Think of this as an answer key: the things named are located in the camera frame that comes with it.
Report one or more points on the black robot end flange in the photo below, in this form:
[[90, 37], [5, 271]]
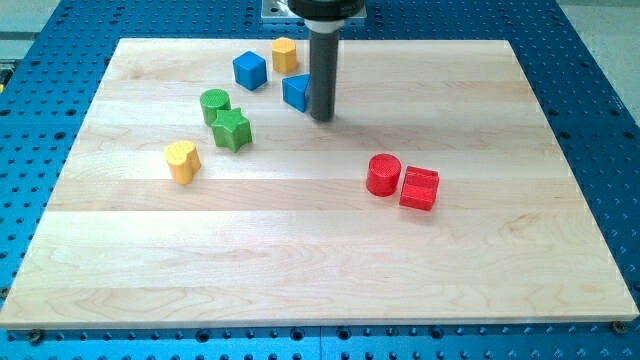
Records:
[[325, 16]]

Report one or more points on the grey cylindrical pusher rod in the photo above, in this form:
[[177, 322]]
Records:
[[323, 73]]

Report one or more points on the yellow hexagon block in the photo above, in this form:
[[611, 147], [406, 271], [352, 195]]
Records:
[[284, 55]]

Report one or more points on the silver mounting plate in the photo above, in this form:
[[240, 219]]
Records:
[[278, 11]]

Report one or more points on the blue triangle block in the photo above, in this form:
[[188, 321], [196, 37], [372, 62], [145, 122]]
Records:
[[294, 91]]

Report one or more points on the blue cube block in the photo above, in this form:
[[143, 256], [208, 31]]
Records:
[[250, 70]]

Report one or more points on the green cylinder block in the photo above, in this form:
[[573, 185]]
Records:
[[211, 102]]

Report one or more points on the green star block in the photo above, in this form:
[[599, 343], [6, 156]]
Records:
[[231, 129]]

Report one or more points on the red cylinder block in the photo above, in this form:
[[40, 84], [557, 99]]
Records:
[[383, 174]]

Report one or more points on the red notched block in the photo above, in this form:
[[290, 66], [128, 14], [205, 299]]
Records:
[[419, 188]]

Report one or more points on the wooden board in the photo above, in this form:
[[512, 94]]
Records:
[[285, 233]]

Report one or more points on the yellow heart block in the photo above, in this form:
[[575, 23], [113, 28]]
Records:
[[183, 161]]

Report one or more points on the blue perforated table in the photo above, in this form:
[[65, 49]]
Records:
[[51, 90]]

